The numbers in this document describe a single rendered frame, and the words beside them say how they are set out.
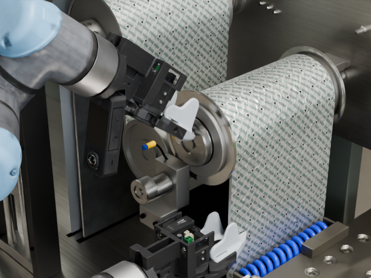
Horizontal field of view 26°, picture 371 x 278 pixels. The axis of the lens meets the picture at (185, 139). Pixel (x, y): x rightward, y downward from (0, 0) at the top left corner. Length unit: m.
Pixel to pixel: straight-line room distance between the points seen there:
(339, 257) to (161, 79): 0.47
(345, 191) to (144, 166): 0.39
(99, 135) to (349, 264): 0.49
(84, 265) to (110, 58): 0.63
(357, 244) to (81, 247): 0.53
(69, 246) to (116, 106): 0.61
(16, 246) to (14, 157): 0.75
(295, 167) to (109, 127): 0.39
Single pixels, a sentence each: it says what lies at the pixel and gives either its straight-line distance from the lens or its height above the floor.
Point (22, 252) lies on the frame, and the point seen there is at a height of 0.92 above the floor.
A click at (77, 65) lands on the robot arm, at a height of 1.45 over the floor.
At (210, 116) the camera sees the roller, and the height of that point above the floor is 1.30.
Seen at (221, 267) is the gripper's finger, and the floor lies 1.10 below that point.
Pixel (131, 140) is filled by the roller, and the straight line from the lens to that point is 1.32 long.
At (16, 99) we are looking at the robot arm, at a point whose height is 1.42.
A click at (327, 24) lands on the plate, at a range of 1.39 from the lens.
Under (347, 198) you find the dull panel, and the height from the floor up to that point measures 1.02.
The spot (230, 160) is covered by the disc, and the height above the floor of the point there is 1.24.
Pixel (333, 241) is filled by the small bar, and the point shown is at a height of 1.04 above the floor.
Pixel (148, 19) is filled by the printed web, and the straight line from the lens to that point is 1.30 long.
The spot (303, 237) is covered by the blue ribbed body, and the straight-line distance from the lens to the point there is 1.34.
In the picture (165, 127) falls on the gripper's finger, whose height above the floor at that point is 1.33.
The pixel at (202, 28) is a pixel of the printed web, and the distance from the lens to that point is 1.38.
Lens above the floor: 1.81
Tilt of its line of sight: 28 degrees down
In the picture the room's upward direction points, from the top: straight up
